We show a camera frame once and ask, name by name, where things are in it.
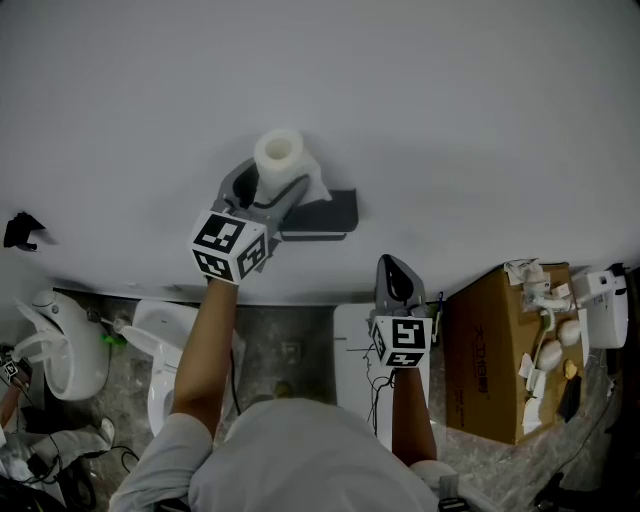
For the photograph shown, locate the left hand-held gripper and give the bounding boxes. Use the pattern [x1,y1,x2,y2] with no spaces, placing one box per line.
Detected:
[188,157,311,286]

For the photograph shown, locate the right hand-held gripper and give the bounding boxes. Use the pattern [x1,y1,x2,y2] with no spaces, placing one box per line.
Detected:
[369,253,434,370]

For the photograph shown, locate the white toilet paper roll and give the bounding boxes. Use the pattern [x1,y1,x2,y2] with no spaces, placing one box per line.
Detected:
[253,128,332,204]

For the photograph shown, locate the person's right forearm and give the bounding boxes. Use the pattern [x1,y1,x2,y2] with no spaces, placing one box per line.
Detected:
[391,367,437,469]

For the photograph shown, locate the person's left forearm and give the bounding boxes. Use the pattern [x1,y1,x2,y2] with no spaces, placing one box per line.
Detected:
[169,277,239,441]

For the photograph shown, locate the white box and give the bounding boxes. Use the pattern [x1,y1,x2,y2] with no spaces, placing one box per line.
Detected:
[333,303,435,441]

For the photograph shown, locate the white open-seat toilet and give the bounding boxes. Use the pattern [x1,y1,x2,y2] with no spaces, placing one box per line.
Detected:
[119,298,246,437]

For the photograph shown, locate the white wall-mounted device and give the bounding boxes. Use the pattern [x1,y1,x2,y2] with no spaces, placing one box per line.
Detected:
[572,262,629,350]

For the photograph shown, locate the white urinal fixture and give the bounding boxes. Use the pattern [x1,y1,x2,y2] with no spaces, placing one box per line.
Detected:
[13,289,112,402]

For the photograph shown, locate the large printed cardboard box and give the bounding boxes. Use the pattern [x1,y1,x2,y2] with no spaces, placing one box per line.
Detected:
[443,262,591,446]

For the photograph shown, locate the crumpled white plastic bag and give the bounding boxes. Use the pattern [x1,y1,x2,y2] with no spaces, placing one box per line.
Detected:
[503,258,544,286]

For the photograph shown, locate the white plastic pipe fitting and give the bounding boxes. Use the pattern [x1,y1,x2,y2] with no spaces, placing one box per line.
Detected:
[519,272,571,315]

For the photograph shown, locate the white round float ball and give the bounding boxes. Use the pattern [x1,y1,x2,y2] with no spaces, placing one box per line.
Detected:
[555,319,581,347]
[535,339,564,371]

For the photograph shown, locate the person's light grey shirt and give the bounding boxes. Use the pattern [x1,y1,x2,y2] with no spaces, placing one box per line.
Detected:
[108,397,459,512]

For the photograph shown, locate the black pouch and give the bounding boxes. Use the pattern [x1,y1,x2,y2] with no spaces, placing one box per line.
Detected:
[556,374,584,424]

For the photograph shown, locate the dark grey wall paper holder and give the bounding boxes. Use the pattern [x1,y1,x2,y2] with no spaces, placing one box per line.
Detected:
[279,188,360,242]

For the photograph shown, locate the thin black gripper cables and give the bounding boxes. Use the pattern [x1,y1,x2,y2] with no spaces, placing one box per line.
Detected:
[360,344,396,436]

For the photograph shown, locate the metal valve with hose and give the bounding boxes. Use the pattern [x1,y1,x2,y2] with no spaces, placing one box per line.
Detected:
[87,308,124,334]

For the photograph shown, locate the grey strap with black buckle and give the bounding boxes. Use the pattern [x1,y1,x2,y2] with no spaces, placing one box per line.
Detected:
[437,472,469,512]

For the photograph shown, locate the black wall bracket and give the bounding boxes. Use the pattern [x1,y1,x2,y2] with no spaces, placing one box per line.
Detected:
[3,211,47,251]

